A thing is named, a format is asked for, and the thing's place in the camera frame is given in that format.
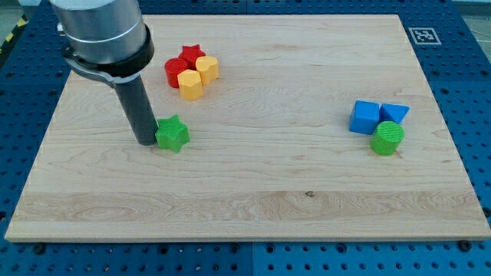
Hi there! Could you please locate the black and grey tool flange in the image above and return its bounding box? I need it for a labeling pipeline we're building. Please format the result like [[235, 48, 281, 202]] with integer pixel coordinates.
[[61, 25, 154, 88]]

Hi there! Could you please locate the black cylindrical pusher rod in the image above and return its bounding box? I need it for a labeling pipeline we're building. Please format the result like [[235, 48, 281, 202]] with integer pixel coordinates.
[[115, 75, 158, 146]]

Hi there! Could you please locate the green star block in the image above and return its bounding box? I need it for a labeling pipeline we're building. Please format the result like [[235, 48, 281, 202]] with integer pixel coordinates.
[[155, 114, 190, 153]]

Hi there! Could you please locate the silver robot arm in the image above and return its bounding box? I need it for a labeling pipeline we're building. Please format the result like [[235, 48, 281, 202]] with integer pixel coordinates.
[[50, 0, 157, 146]]

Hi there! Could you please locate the red star block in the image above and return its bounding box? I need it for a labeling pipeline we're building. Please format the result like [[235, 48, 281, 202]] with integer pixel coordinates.
[[178, 44, 206, 70]]

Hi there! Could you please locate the red cylinder block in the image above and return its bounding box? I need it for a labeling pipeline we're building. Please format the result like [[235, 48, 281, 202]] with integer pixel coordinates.
[[164, 57, 188, 88]]

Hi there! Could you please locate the yellow hexagon block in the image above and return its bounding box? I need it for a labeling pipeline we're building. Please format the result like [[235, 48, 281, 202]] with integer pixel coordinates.
[[177, 69, 204, 100]]

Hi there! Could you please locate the yellow heart block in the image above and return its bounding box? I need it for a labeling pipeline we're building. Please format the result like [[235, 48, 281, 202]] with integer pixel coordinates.
[[195, 56, 219, 86]]

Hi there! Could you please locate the wooden board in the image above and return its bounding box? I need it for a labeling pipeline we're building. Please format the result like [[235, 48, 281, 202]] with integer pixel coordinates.
[[5, 15, 490, 243]]

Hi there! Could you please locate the blue cube block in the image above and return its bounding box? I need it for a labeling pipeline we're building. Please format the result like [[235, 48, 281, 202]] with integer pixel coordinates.
[[349, 100, 380, 135]]

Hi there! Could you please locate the green cylinder block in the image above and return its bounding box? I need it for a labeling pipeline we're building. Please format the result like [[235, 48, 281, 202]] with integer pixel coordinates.
[[371, 121, 405, 156]]

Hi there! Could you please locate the blue triangle block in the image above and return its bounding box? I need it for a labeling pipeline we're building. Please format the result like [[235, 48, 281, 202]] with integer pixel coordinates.
[[379, 103, 410, 124]]

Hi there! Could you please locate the white fiducial marker tag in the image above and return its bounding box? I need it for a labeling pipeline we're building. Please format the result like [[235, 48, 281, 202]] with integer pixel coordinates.
[[408, 27, 441, 45]]

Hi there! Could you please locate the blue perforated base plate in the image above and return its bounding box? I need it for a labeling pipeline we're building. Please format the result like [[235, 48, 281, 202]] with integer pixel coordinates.
[[1, 0, 490, 275]]

